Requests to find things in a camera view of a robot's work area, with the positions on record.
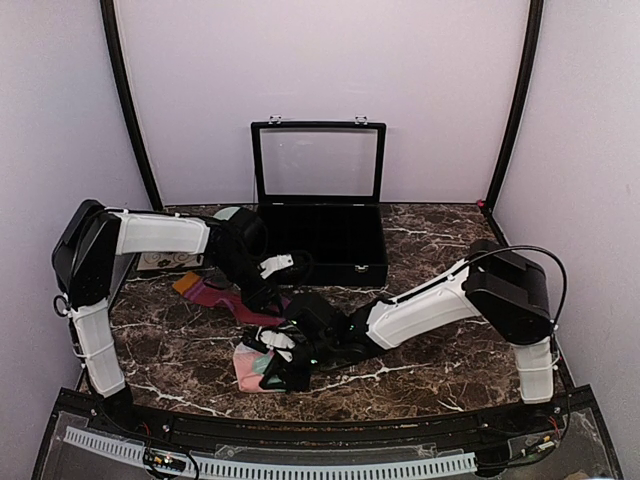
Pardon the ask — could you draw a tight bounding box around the right celadon bowl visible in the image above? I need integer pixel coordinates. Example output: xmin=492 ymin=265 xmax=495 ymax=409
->
xmin=213 ymin=206 xmax=241 ymax=221

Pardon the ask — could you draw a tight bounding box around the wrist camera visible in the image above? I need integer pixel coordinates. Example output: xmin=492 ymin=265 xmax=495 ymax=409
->
xmin=284 ymin=293 xmax=346 ymax=338
xmin=229 ymin=208 xmax=268 ymax=257

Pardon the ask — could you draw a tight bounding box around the black display case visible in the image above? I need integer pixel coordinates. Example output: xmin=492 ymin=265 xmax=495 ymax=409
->
xmin=250 ymin=118 xmax=389 ymax=287

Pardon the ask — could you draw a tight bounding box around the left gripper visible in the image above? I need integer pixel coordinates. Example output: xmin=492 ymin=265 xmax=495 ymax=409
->
xmin=209 ymin=249 xmax=285 ymax=317

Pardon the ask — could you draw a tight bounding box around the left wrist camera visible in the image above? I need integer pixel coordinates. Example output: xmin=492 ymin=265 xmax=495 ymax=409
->
xmin=229 ymin=208 xmax=268 ymax=257

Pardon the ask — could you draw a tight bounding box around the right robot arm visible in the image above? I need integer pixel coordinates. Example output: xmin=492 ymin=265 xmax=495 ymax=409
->
xmin=242 ymin=240 xmax=560 ymax=434

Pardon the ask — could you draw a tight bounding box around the black front rail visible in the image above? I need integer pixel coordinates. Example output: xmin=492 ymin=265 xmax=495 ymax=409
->
xmin=46 ymin=386 xmax=604 ymax=451

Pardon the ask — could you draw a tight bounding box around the maroon striped sock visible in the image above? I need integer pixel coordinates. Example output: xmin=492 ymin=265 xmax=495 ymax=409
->
xmin=172 ymin=272 xmax=284 ymax=327

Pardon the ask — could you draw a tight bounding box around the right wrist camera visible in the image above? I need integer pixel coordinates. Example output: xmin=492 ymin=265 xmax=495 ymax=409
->
xmin=284 ymin=293 xmax=346 ymax=338

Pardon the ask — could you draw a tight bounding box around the pink patterned sock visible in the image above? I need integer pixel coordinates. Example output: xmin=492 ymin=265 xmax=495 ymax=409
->
xmin=233 ymin=343 xmax=279 ymax=393

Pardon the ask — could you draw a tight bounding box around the white slotted cable duct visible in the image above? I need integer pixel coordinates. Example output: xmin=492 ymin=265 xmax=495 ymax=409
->
xmin=62 ymin=427 xmax=477 ymax=479

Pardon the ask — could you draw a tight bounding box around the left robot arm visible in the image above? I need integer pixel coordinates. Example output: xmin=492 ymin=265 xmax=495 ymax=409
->
xmin=51 ymin=199 xmax=298 ymax=399

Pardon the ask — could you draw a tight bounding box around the floral coaster mat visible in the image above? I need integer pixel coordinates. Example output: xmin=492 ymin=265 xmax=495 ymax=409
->
xmin=136 ymin=252 xmax=203 ymax=271

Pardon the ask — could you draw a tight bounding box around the right black frame post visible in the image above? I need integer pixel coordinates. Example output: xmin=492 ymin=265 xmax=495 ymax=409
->
xmin=483 ymin=0 xmax=544 ymax=215

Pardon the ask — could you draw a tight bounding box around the left black frame post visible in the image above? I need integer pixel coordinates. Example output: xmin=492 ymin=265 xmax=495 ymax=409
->
xmin=99 ymin=0 xmax=164 ymax=211

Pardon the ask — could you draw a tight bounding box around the small circuit board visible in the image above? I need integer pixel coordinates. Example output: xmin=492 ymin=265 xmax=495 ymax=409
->
xmin=142 ymin=449 xmax=187 ymax=474

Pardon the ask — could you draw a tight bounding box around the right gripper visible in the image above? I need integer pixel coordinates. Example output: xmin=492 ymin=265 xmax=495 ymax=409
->
xmin=268 ymin=341 xmax=340 ymax=399

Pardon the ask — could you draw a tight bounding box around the black frame post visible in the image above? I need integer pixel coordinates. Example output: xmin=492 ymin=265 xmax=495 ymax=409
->
xmin=99 ymin=0 xmax=164 ymax=211
xmin=483 ymin=0 xmax=544 ymax=215

